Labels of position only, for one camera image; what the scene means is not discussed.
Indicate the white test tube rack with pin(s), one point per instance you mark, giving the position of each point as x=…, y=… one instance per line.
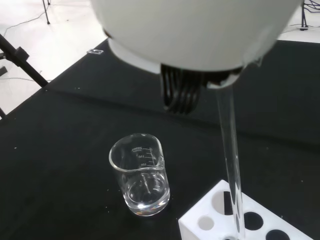
x=200, y=232

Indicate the clear glass beaker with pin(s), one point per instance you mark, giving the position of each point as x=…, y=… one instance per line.
x=147, y=197

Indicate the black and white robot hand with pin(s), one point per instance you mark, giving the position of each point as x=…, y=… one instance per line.
x=195, y=32

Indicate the clear cloth clip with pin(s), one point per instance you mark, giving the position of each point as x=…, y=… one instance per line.
x=95, y=51

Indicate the black bench cloth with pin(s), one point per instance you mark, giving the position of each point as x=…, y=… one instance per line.
x=50, y=150

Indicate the black tripod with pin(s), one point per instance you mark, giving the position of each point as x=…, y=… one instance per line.
x=303, y=15
x=46, y=12
x=27, y=66

